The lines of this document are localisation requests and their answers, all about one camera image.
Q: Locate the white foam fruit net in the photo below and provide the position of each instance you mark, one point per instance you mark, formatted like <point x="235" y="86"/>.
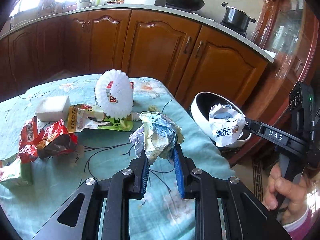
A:
<point x="117" y="110"/>

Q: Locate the white foam block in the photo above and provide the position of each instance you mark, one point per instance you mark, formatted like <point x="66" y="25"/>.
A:
<point x="53" y="109"/>

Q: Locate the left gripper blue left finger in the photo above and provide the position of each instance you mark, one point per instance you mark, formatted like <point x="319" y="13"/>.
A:
<point x="140" y="169"/>

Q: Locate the white paper wrapper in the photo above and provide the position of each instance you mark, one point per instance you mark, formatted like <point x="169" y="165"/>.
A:
<point x="226" y="125"/>

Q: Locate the blue white wrapper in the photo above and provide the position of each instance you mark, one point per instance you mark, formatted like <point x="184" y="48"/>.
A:
<point x="157" y="136"/>

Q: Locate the red snack wrapper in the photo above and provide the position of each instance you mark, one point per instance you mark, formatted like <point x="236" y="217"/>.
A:
<point x="55" y="140"/>

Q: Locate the wooden lower kitchen cabinets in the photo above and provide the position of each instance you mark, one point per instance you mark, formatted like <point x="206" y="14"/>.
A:
<point x="187" y="56"/>

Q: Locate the black stock pot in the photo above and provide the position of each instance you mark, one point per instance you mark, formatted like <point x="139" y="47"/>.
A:
<point x="236" y="19"/>

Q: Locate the red white milk carton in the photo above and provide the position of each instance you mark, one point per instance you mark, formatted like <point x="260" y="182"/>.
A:
<point x="119" y="91"/>

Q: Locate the green milk carton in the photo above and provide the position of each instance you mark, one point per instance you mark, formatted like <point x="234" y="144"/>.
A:
<point x="14" y="173"/>

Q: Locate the wooden glass door frame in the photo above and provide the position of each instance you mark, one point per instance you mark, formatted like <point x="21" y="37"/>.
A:
<point x="290" y="29"/>

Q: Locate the small lidded pot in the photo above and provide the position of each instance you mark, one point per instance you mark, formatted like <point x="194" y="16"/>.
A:
<point x="83" y="4"/>

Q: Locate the person's right hand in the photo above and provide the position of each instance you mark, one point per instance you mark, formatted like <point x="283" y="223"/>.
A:
<point x="296" y="193"/>

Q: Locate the green yellow drink pouch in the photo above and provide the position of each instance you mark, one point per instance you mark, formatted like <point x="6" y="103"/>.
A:
<point x="84" y="116"/>

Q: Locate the red barcode snack packet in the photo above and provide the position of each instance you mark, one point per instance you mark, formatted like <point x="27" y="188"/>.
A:
<point x="27" y="150"/>

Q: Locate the white rim black trash bin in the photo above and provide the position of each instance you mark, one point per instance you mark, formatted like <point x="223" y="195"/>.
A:
<point x="200" y="108"/>

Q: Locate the floral light blue tablecloth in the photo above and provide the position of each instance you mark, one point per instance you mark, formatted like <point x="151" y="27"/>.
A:
<point x="161" y="214"/>

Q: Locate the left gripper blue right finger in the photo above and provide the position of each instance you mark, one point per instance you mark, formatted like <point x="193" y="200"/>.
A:
<point x="186" y="184"/>

